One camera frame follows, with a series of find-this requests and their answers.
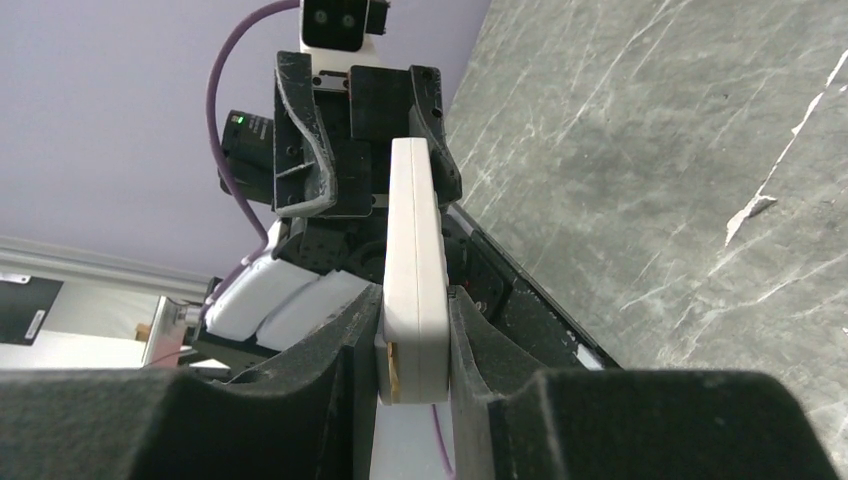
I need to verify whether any white air conditioner remote control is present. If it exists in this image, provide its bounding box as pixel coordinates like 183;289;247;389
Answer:
374;137;450;405

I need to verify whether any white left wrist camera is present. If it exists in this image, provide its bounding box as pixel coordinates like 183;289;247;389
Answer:
299;0;391;91

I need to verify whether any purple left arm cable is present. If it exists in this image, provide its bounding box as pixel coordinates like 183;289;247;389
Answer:
198;0;458;480

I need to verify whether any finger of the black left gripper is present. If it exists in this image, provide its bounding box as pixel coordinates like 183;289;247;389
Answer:
409;65;463;206
272;51;338;218

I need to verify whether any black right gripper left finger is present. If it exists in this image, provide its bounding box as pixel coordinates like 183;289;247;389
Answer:
1;286;382;479

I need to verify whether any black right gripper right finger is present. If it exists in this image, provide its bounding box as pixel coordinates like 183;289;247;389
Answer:
448;287;837;479

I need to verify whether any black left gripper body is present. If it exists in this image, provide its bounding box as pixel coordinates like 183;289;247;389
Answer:
312;65;411;219

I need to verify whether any orange battery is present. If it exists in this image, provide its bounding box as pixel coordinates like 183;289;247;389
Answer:
387;342;400;404

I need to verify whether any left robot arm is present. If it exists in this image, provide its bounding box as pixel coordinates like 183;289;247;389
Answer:
205;51;462;340

